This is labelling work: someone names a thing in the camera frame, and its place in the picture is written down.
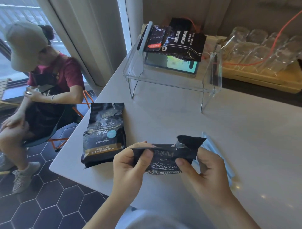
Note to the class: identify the person's left hand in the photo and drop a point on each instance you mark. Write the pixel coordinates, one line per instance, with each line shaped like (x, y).
(127, 174)

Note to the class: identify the person's right hand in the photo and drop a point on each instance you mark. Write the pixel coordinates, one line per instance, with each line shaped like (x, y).
(210, 179)

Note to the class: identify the slatted wooden table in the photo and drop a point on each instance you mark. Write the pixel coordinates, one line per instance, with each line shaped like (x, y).
(3, 89)

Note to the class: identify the black coffee bags on stand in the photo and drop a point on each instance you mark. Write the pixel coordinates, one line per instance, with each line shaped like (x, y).
(211, 39)

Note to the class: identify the person's left forearm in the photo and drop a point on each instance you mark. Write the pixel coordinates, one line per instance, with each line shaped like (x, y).
(108, 214)

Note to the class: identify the wooden tray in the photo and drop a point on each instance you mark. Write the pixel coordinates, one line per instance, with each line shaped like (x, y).
(271, 81)

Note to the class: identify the folding chair with orange legs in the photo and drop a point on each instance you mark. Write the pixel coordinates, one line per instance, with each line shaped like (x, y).
(44, 139)

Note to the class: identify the dark tablet with lit screen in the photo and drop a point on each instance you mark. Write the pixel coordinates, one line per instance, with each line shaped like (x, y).
(174, 64)

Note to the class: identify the clear acrylic stand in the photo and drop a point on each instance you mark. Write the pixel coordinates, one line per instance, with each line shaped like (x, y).
(170, 81)

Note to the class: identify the metal balcony railing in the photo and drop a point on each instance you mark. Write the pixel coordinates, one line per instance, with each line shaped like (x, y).
(21, 11)

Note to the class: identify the group of clear drinking glasses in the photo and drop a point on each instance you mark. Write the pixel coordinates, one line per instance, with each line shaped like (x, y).
(257, 54)

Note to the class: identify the person's right forearm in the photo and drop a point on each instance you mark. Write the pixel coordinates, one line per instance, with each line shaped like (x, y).
(233, 214)

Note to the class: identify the person's white shirt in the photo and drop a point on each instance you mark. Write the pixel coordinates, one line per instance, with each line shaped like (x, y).
(151, 221)

